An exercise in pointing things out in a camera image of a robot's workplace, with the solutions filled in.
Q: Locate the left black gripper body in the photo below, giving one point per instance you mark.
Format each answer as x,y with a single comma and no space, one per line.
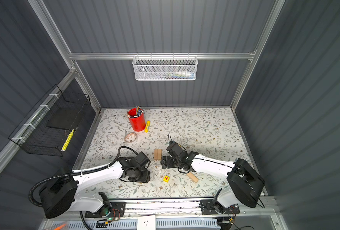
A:
141,176

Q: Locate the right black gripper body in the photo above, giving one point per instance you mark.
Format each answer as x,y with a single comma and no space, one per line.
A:
170,162

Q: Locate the natural wood block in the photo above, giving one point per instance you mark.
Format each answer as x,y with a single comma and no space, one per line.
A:
159,154
156,154
192,177

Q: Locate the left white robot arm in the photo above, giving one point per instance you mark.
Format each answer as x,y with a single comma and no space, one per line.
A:
64,193

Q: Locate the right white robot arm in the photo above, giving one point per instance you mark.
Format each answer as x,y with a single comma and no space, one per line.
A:
245,185

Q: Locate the yellow cube red letter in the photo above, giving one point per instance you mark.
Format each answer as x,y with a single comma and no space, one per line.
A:
166,179

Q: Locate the clear tape roll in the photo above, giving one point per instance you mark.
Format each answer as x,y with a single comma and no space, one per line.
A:
130,137

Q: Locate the yellow marker on table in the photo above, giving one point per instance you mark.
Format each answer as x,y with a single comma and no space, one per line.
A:
147,126

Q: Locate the red pen cup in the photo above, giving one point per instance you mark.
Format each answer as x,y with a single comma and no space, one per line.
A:
136,119

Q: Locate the white power outlet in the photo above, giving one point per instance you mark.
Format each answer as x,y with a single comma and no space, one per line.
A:
146,222

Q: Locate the yellow marker in basket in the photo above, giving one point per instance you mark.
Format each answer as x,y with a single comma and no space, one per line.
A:
67,141

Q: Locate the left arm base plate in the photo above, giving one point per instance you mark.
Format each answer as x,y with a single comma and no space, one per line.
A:
114,210

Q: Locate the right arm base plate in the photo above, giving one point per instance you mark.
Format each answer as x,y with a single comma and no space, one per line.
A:
208,207

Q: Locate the white wire mesh basket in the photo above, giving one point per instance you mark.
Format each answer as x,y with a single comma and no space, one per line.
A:
173,69

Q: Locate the black wire wall basket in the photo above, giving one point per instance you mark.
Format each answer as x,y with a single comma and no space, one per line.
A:
45,132

